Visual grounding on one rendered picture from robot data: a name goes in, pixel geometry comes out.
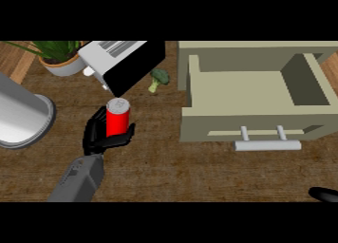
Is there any red can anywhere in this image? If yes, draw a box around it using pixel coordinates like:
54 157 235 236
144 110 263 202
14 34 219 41
104 97 131 138

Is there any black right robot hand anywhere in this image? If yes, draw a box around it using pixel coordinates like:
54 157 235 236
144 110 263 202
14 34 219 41
306 186 338 203

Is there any beige open drawer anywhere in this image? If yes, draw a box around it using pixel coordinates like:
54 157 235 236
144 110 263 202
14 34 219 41
178 52 338 143

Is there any potted green plant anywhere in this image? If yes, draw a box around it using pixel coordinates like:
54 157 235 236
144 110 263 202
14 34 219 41
1 40 89 78

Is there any large grey cylinder appliance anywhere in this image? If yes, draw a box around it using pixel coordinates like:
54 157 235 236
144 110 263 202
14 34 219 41
0 65 58 150

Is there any white and black toaster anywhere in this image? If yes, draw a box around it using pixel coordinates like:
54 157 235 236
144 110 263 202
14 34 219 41
76 40 166 99

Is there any grey drawer handle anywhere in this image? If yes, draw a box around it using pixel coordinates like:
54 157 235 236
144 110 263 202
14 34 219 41
234 124 302 152

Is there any beige drawer cabinet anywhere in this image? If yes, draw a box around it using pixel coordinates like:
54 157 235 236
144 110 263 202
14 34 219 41
176 40 338 92

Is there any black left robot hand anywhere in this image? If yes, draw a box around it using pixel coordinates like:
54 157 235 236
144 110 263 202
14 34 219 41
82 105 137 157

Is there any green broccoli floret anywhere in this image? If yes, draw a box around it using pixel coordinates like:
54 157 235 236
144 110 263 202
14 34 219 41
147 68 170 94

